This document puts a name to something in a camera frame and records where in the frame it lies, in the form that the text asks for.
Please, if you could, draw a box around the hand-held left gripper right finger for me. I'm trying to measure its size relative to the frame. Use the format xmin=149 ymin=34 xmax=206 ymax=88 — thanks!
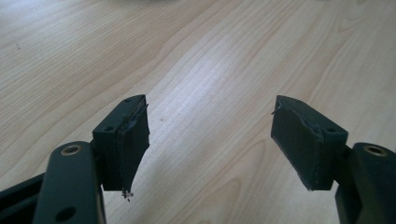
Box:
xmin=270 ymin=94 xmax=349 ymax=191

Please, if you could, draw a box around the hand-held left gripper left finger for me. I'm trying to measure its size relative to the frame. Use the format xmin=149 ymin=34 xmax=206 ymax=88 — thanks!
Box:
xmin=92 ymin=94 xmax=150 ymax=199

